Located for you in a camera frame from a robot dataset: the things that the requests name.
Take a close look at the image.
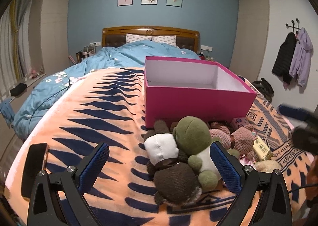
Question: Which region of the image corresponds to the gold tissue pack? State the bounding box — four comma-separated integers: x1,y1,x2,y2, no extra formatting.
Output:
253,136,273,161

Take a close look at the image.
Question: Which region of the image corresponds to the cream teddy bear plush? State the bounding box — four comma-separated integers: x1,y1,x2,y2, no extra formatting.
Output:
254,160,281,173

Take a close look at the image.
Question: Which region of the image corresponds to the pink knitted plush toy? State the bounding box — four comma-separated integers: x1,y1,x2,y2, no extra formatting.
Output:
209,122,257,160

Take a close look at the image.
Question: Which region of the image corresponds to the green frog plush toy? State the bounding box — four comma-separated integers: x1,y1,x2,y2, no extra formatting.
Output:
173,116,231,192

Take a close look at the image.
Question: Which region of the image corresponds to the floral pink tissue pack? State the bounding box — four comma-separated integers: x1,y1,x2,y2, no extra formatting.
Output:
230,117,249,130

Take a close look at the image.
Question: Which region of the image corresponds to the lilac hooded jacket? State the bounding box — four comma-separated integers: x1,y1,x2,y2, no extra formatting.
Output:
289,27,313,87

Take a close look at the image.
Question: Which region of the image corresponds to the black bag on floor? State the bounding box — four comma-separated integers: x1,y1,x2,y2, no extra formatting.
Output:
252,77,274,103

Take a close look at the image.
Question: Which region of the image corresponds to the black puffer jacket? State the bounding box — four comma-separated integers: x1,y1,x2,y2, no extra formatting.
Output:
272,32,297,85

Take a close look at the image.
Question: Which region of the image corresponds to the black smartphone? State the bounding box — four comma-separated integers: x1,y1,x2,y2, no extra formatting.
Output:
21,143,49,199

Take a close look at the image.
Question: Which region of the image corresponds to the pink storage box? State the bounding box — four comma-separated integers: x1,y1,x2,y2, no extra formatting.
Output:
144,57,256,128

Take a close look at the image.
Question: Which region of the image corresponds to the wooden bed headboard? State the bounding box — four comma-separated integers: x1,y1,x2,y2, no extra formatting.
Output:
101,25,199,53

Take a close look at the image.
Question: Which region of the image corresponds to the striped window curtain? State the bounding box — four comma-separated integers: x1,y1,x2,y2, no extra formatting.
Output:
1,0,33,96

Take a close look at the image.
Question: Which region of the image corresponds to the right patterned pillow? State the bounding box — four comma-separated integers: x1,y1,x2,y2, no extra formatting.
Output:
151,35,177,47

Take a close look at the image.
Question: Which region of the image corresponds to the patterned pillow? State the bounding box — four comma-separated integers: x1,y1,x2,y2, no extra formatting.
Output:
126,33,152,44
151,35,177,47

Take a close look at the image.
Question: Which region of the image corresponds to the light blue floral duvet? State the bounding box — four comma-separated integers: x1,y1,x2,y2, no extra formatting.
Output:
12,41,199,140

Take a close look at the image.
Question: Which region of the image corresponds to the left patterned pillow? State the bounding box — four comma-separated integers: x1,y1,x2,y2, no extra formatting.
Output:
126,33,152,44

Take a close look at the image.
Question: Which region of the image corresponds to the black wall coat hook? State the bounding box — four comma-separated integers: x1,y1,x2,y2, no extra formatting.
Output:
285,18,300,34

